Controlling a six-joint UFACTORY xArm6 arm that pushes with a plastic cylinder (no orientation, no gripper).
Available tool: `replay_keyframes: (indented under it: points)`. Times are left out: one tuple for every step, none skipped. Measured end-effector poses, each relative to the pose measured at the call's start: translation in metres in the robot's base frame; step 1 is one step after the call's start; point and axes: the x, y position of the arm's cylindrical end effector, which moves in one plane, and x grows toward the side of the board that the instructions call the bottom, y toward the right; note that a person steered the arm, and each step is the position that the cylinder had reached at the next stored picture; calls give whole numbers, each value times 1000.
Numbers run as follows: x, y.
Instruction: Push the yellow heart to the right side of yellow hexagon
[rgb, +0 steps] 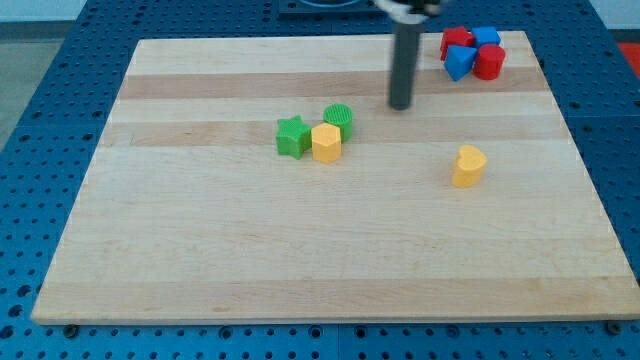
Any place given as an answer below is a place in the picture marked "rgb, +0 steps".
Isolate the blue cube block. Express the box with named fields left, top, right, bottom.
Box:
left=471, top=26, right=501, bottom=49

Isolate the blue triangle block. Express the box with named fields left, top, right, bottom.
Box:
left=444, top=45, right=477, bottom=82

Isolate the red pentagon block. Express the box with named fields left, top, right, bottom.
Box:
left=440, top=26, right=475, bottom=61

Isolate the yellow hexagon block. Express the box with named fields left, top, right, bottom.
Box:
left=311, top=123, right=342, bottom=164

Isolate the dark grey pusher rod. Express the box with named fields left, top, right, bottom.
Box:
left=388, top=22, right=422, bottom=111

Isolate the light wooden board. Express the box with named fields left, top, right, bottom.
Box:
left=31, top=31, right=639, bottom=325

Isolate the green star block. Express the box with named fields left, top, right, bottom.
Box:
left=275, top=115, right=312, bottom=160

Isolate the green cylinder block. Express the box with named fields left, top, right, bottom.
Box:
left=323, top=103, right=353, bottom=142

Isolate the red cylinder block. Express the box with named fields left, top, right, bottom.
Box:
left=473, top=44, right=506, bottom=80

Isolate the dark blue base plate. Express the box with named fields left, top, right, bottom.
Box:
left=274, top=0, right=383, bottom=19

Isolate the yellow heart block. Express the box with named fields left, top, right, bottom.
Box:
left=451, top=145, right=488, bottom=188

